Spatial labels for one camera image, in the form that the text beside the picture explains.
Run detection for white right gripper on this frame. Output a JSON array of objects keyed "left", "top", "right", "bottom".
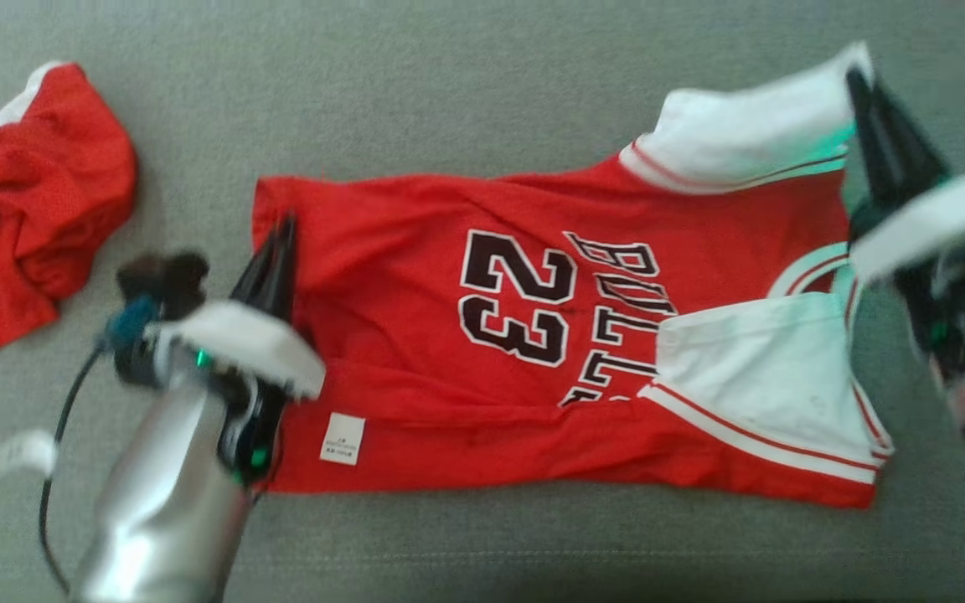
[{"left": 847, "top": 69, "right": 965, "bottom": 378}]

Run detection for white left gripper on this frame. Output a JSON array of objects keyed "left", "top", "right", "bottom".
[{"left": 147, "top": 214, "right": 328, "bottom": 487}]

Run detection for red Bulls 23 jersey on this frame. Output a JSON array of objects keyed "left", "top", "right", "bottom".
[{"left": 252, "top": 42, "right": 894, "bottom": 509}]

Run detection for red Bulls 23 shorts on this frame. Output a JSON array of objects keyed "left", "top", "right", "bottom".
[{"left": 0, "top": 60, "right": 138, "bottom": 369}]

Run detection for yellow and grey sofa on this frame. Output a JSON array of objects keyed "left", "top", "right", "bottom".
[{"left": 0, "top": 0, "right": 965, "bottom": 603}]

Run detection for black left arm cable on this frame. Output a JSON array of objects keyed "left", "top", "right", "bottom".
[{"left": 37, "top": 293, "right": 161, "bottom": 597}]

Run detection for white left cable label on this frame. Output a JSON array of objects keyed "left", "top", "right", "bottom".
[{"left": 0, "top": 430, "right": 59, "bottom": 480}]

